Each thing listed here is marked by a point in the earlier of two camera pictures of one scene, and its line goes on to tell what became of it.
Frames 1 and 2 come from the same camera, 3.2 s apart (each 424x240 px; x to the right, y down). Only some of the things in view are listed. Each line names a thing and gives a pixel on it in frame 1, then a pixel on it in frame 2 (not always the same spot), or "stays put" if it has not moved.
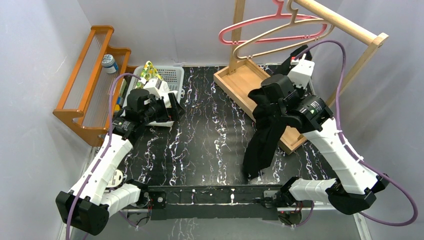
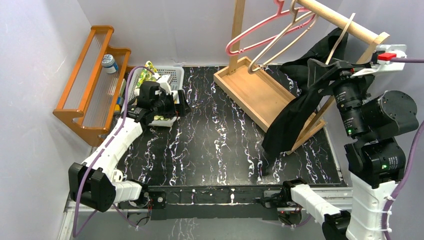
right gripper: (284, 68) to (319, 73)
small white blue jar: (109, 64) stays put
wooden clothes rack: (240, 77) stays put
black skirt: (263, 147) to (280, 137)
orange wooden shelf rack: (91, 98) stays put
